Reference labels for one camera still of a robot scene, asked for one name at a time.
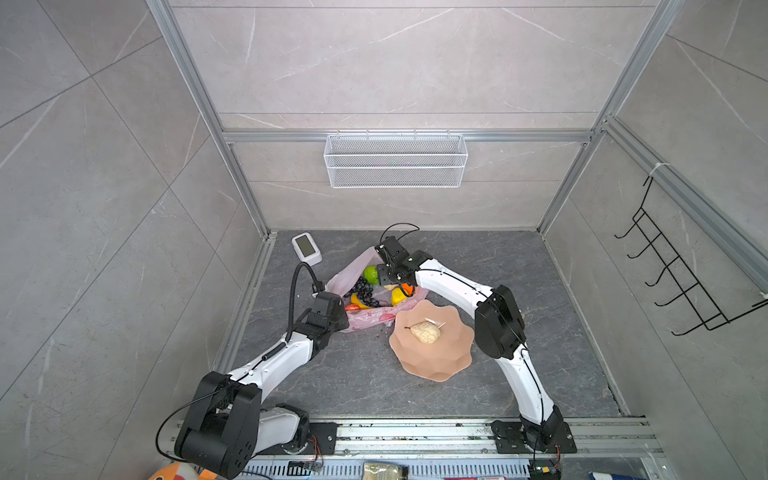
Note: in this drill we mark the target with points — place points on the white wire mesh basket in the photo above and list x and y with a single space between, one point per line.
397 160

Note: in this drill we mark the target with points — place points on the green fake fruit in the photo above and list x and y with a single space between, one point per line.
371 275

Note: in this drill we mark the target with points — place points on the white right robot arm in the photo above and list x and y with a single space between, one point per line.
499 333

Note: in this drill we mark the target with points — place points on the yellow fake banana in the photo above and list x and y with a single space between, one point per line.
354 300

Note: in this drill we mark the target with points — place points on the yellow fake lemon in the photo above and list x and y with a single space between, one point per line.
397 296

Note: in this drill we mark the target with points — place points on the pink plastic bag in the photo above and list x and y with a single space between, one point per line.
342 283

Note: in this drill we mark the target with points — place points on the aluminium mounting rail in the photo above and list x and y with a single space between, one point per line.
463 448

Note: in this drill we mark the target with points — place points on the orange plush toy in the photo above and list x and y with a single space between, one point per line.
182 471

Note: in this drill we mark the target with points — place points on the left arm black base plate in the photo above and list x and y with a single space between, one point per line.
319 438

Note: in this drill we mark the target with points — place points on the black fake grapes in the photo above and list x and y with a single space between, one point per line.
364 290

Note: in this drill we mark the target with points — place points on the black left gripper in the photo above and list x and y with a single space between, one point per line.
344 321

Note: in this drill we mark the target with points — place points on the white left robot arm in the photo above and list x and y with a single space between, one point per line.
225 424

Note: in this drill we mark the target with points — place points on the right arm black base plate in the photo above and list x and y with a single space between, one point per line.
516 439

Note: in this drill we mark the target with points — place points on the small white digital clock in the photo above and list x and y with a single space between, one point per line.
306 249

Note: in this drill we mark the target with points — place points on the pink scalloped plastic bowl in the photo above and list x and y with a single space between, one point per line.
439 361

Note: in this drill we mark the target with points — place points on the black wire hook rack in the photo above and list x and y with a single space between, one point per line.
677 273

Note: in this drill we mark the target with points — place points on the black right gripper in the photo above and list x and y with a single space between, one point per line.
382 275

